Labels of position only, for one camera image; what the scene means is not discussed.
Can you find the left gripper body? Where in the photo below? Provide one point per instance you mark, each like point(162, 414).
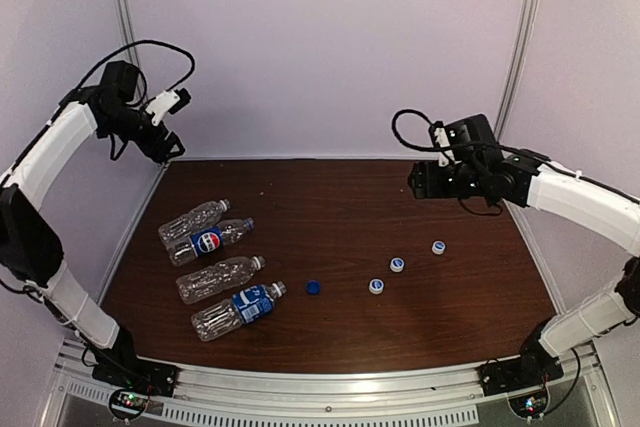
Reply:
point(160, 140)

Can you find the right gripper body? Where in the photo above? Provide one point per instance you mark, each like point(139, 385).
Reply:
point(423, 180)

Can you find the white blue-printed bottle cap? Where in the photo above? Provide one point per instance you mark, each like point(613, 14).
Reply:
point(438, 247)

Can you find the Pepsi label plastic bottle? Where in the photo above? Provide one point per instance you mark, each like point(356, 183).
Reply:
point(208, 240)

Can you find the clear unlabeled plastic bottle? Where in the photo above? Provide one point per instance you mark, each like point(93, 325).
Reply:
point(217, 278)

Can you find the blue bottle cap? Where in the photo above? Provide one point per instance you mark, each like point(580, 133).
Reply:
point(313, 287)

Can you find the blue label water bottle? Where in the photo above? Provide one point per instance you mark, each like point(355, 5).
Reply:
point(242, 308)

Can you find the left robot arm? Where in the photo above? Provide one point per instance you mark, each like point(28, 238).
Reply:
point(33, 206)

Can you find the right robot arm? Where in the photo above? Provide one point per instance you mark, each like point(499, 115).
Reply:
point(471, 163)

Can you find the right circuit board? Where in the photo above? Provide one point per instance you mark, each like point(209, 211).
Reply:
point(530, 405)

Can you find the circuit board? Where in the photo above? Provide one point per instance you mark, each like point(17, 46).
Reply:
point(126, 405)
point(530, 405)

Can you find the left circuit board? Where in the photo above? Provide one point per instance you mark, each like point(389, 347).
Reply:
point(126, 405)

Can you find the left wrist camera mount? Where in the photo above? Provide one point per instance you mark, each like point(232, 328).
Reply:
point(167, 102)

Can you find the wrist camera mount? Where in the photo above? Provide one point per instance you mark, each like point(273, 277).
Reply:
point(167, 102)
point(440, 141)

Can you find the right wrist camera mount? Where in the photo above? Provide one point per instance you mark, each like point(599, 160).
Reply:
point(440, 141)

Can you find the left aluminium frame post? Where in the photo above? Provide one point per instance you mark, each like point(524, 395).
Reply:
point(126, 28)

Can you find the aluminium frame post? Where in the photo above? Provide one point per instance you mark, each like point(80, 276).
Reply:
point(527, 18)
point(126, 28)

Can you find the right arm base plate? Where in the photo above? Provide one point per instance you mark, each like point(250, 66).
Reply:
point(497, 377)

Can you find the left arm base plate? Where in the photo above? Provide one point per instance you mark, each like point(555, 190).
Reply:
point(159, 379)

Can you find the right aluminium frame post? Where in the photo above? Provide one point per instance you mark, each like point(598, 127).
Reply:
point(527, 18)

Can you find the front aluminium rail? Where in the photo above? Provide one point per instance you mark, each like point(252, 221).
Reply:
point(449, 396)

